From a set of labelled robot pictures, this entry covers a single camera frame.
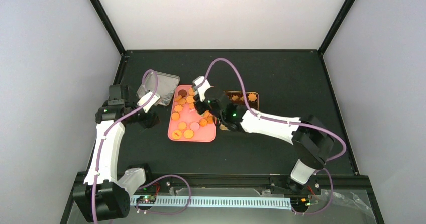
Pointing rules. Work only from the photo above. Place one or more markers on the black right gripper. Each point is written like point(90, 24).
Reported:
point(199, 109)

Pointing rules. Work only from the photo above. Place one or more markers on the dark chocolate round cookie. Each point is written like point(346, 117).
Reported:
point(182, 93)

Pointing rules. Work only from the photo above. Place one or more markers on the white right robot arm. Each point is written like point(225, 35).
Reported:
point(311, 144)

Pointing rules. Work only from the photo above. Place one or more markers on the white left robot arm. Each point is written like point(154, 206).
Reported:
point(103, 195)

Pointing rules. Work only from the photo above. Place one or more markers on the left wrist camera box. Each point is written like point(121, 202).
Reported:
point(148, 100)

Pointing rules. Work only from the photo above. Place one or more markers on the yellow biscuit red cross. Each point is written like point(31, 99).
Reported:
point(176, 134)

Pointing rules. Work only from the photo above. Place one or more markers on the yellow dotted round biscuit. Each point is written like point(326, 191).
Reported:
point(188, 133)

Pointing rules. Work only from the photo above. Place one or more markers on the pink plastic tray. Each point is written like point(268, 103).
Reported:
point(183, 113)

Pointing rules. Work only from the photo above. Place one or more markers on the gold cookie tin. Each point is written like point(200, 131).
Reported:
point(246, 97)

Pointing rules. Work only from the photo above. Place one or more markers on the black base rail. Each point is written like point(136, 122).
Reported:
point(278, 184)

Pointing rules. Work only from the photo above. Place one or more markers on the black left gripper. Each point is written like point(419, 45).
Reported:
point(149, 119)

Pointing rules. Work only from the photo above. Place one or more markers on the pink sandwich cookie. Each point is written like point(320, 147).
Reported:
point(194, 126)

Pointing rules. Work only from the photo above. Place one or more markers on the silver metal tin lid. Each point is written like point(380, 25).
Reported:
point(167, 85)

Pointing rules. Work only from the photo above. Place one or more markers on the white slotted cable duct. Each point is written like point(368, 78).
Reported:
point(213, 201)

